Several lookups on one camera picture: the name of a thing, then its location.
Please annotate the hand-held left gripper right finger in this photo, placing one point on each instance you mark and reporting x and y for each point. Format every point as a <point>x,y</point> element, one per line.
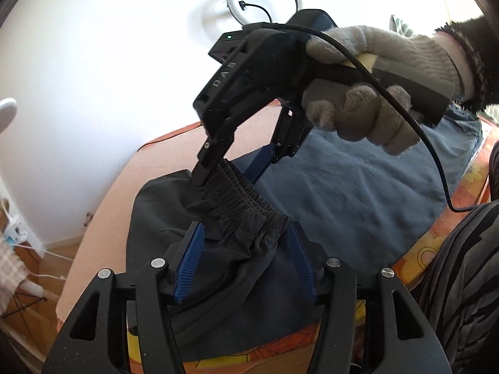
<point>302,265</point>

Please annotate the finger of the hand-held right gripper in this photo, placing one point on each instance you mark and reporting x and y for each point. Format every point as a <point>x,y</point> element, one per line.
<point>259,163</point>
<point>202,163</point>

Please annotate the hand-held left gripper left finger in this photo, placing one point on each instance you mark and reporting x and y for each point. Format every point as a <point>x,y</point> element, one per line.
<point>191,265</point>

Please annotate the person's right forearm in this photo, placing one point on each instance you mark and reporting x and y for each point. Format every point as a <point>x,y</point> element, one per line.
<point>483,58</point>

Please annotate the person's right hand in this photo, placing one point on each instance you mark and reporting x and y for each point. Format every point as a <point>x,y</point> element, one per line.
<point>409,50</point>

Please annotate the dark grey elastic-waist shorts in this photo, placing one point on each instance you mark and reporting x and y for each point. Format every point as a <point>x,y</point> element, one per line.
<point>128,163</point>

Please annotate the orange floral mattress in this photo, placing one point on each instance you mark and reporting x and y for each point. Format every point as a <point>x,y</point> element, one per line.
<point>436,237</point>

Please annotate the person's zebra striped leg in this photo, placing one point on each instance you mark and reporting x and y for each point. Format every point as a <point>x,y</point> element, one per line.
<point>467,280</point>

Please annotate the beige checkered cloth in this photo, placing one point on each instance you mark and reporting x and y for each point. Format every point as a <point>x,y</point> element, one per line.
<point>9,272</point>

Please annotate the white clip lamp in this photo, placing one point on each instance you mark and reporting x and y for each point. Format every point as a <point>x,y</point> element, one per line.
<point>7,111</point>

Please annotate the wall socket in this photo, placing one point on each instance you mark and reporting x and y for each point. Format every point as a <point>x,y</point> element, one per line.
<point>87,219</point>

